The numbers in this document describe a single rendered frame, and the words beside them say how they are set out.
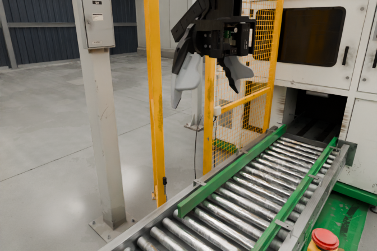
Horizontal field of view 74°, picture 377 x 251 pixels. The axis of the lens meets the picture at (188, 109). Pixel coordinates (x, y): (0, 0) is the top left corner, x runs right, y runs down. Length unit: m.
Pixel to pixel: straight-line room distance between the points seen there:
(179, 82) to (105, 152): 1.58
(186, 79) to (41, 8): 11.48
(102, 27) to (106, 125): 0.66
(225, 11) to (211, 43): 0.05
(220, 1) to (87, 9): 1.33
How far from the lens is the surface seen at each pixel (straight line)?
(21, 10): 11.58
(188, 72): 0.39
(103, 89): 1.79
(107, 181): 2.05
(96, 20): 1.68
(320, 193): 1.87
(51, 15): 11.96
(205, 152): 1.89
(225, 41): 0.38
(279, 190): 1.89
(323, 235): 0.90
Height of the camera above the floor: 1.62
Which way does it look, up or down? 19 degrees down
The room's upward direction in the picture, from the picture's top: straight up
